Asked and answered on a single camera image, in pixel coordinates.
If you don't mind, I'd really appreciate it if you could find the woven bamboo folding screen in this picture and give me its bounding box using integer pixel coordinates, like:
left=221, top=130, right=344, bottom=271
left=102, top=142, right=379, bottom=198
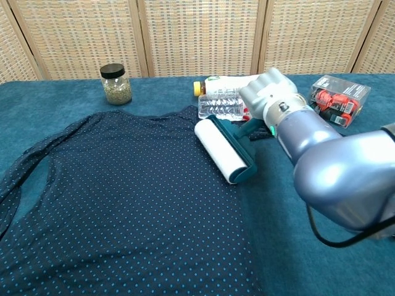
left=0, top=0, right=395, bottom=83

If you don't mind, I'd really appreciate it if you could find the clear plastic water bottle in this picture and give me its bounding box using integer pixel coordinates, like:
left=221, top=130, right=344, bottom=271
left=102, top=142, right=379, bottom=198
left=197, top=91, right=253, bottom=121

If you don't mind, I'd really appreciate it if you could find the clear box with red items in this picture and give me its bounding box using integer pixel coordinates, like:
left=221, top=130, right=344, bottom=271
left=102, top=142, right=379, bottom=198
left=309, top=74, right=372, bottom=130

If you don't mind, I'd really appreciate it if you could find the navy polka-dot long-sleeve shirt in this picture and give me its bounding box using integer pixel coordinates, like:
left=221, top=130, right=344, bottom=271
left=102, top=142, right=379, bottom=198
left=0, top=104, right=275, bottom=296

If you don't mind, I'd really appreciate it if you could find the lint roller teal handle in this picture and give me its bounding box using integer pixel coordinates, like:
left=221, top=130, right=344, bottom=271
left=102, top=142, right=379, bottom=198
left=194, top=115, right=267, bottom=185

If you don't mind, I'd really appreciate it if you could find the white drink bottle yellow cap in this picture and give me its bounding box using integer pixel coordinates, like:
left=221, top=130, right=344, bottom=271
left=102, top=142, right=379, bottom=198
left=193, top=73, right=263, bottom=97

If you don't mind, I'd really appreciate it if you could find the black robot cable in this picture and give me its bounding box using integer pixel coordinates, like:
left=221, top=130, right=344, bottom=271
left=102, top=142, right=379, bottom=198
left=306, top=203, right=395, bottom=248

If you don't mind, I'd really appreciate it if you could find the right black-fingered robot hand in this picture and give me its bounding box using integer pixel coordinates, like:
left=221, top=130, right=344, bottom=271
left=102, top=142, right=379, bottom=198
left=239, top=67, right=301, bottom=120

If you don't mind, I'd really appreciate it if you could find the blue carpet table cover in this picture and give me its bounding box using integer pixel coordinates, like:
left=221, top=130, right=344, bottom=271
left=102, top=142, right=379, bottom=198
left=0, top=73, right=395, bottom=296

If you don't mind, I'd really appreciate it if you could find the glass jar with black lid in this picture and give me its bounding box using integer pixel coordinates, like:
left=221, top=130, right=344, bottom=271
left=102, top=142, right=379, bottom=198
left=99, top=63, right=133, bottom=106

